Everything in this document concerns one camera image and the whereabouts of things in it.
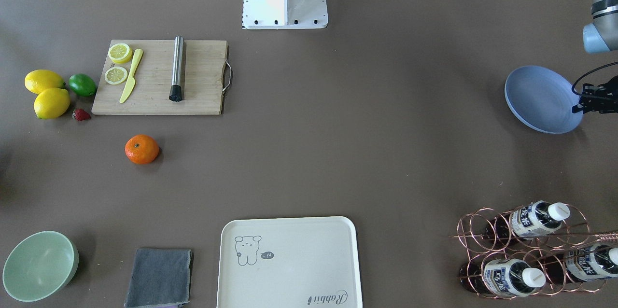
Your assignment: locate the orange fruit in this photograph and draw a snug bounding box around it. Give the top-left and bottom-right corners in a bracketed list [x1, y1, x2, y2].
[125, 134, 160, 165]

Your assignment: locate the yellow lemon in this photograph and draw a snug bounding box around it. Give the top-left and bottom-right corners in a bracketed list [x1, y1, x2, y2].
[24, 69, 65, 95]
[33, 88, 70, 119]

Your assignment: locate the cream rabbit tray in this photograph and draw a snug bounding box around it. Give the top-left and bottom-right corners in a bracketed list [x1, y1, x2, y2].
[216, 216, 364, 308]

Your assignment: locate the green lime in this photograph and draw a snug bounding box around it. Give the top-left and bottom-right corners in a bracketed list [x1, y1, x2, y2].
[68, 73, 97, 97]

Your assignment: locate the grey folded cloth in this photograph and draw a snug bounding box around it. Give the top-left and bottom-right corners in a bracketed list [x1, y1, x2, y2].
[124, 247, 194, 308]

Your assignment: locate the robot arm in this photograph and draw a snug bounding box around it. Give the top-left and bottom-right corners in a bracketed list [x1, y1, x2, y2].
[583, 0, 618, 54]

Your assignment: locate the yellow plastic knife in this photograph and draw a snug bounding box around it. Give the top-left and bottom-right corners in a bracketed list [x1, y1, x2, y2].
[119, 48, 143, 104]

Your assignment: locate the steel muddler black tip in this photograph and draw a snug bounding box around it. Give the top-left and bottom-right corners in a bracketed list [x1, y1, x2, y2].
[169, 36, 186, 102]

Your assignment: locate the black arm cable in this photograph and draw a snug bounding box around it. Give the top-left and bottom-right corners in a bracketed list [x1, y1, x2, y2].
[572, 61, 618, 101]

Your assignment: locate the lemon half upper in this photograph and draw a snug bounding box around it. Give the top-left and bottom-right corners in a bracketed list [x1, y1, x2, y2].
[107, 42, 133, 64]

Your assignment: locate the dark tea bottle lower front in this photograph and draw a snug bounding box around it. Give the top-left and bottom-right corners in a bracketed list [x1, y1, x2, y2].
[459, 259, 547, 299]

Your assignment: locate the copper wire bottle rack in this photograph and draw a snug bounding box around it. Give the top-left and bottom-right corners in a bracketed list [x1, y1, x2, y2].
[455, 206, 617, 301]

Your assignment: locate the yellow lemon lower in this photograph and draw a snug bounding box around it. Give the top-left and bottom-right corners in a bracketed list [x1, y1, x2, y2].
[33, 88, 70, 119]

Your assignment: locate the red strawberry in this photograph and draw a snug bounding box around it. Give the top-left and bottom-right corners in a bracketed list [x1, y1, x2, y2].
[71, 108, 91, 121]

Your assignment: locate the pale green bowl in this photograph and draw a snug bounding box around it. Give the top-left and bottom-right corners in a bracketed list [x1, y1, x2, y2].
[2, 231, 79, 302]

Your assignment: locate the dark tea bottle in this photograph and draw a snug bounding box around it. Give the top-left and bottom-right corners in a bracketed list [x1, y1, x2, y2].
[483, 200, 570, 246]
[459, 259, 547, 299]
[540, 243, 618, 284]

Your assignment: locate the dark tea bottle top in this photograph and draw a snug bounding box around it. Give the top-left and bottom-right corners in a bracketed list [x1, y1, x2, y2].
[483, 200, 570, 246]

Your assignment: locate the bamboo cutting board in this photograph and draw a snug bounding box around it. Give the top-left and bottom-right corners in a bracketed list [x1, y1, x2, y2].
[91, 39, 230, 116]

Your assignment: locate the yellow lemon upper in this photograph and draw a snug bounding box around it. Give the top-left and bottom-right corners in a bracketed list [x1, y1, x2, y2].
[24, 69, 65, 95]

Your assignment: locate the blue round plate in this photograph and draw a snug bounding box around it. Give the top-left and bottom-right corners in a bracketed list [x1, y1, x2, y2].
[504, 65, 583, 134]

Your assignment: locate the lemon slice lower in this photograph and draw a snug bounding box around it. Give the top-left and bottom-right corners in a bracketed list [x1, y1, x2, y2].
[104, 66, 128, 85]

